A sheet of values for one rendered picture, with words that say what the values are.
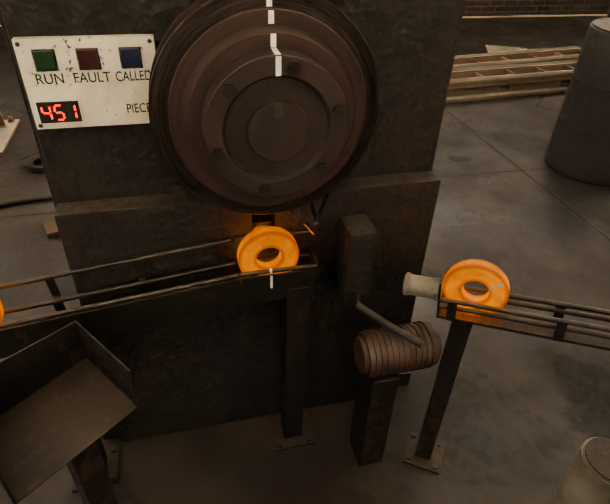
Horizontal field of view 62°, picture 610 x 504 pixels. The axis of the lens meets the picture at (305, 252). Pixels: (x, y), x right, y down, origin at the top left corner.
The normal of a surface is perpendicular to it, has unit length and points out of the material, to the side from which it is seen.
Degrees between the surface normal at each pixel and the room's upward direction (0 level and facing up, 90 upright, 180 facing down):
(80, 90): 90
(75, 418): 5
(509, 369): 0
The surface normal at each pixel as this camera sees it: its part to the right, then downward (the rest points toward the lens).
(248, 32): -0.10, -0.41
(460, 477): 0.04, -0.81
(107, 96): 0.24, 0.58
